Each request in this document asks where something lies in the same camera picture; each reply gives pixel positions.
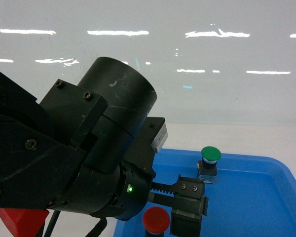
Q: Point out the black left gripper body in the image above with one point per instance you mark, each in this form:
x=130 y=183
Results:
x=138 y=162

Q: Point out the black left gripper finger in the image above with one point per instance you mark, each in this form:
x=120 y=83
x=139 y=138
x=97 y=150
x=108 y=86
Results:
x=185 y=186
x=185 y=213

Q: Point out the red mushroom push button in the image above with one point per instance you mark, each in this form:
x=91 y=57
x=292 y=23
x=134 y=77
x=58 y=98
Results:
x=156 y=221

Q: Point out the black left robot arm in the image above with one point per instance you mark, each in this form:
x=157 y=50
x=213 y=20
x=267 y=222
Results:
x=87 y=148

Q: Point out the green mushroom push button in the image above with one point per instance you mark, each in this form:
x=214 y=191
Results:
x=207 y=166

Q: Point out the white glossy back board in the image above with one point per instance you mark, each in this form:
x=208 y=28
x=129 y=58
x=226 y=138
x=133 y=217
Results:
x=210 y=61

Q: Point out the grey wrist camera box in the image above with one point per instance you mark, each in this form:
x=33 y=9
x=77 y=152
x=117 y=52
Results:
x=160 y=138

